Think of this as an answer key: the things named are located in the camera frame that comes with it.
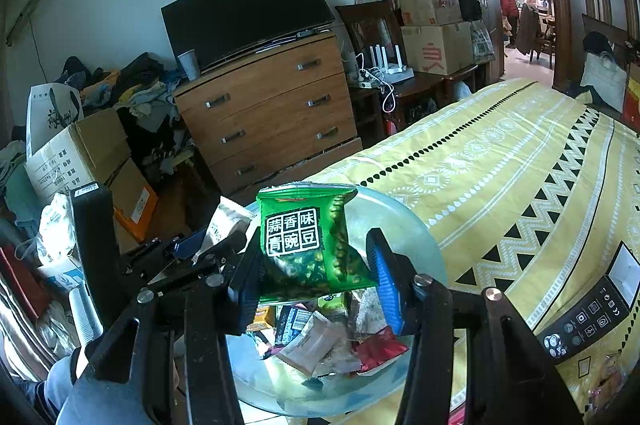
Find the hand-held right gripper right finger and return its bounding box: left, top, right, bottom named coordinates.
left=365, top=227, right=586, bottom=425

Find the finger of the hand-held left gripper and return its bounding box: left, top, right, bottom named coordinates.
left=142, top=252, right=236, bottom=293
left=120, top=229, right=213, bottom=268

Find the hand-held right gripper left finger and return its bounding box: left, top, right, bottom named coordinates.
left=82, top=250, right=266, bottom=425

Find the beige snack packet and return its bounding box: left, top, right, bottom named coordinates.
left=276, top=310, right=351, bottom=378
left=206, top=196, right=256, bottom=256

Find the clear glass bowl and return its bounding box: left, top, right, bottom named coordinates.
left=225, top=182, right=451, bottom=418

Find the green pea snack packet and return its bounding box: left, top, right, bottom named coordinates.
left=256, top=183, right=378, bottom=306

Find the white blue carton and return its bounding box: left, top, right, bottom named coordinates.
left=37, top=255, right=86, bottom=296

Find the white plastic bag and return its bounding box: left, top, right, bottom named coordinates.
left=36, top=192, right=76, bottom=266

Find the dark blue snack packet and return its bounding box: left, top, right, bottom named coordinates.
left=274, top=305, right=316, bottom=346

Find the flattened orange cardboard box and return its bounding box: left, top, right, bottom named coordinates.
left=107, top=157, right=160, bottom=243

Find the red foil snack packet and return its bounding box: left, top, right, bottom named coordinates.
left=352, top=325, right=410, bottom=376

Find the white ribbed tube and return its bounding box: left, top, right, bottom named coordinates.
left=67, top=287, right=103, bottom=343

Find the teal cloth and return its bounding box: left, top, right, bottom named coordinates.
left=5, top=165, right=46, bottom=226

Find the red flat box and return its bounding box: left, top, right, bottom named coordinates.
left=0, top=245, right=31, bottom=301

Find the open cardboard box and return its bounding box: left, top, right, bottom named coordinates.
left=25, top=107, right=133, bottom=206

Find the brown striped cloth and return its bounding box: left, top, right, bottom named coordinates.
left=0, top=245, right=76, bottom=381

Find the person's leg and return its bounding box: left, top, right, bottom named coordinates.
left=20, top=345, right=86, bottom=425

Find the white calligraphy paper bag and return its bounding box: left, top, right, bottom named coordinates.
left=26, top=82, right=83, bottom=156

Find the pile of clothes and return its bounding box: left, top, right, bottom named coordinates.
left=55, top=52, right=193, bottom=186

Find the wooden chest of drawers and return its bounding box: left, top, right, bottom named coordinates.
left=172, top=30, right=365, bottom=206

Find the grey paper cup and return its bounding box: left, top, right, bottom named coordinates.
left=176, top=49, right=201, bottom=80

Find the yellow patterned bedsheet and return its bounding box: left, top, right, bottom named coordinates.
left=300, top=77, right=640, bottom=425

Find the dark wooden side table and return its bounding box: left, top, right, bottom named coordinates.
left=350, top=65, right=481, bottom=140

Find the black product box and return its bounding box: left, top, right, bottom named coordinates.
left=537, top=241, right=640, bottom=363

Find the white power strip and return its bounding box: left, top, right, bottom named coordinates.
left=350, top=67, right=383, bottom=88

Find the white router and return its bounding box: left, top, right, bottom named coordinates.
left=367, top=45, right=416, bottom=82

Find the black flat television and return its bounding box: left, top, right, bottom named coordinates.
left=161, top=0, right=336, bottom=73

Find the cardboard box with red print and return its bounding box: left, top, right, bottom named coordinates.
left=400, top=21, right=473, bottom=76

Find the dark wooden chair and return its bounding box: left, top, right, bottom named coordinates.
left=335, top=0, right=406, bottom=70

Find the plain cardboard box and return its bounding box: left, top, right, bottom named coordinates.
left=396, top=0, right=461, bottom=26

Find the chair with hanging jacket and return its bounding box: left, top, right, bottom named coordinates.
left=515, top=2, right=543, bottom=58

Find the white tote bag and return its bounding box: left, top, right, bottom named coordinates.
left=580, top=52, right=628, bottom=100

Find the red gold gift box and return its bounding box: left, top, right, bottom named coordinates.
left=622, top=62, right=640, bottom=128

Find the black cloth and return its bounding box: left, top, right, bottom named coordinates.
left=582, top=30, right=626, bottom=56

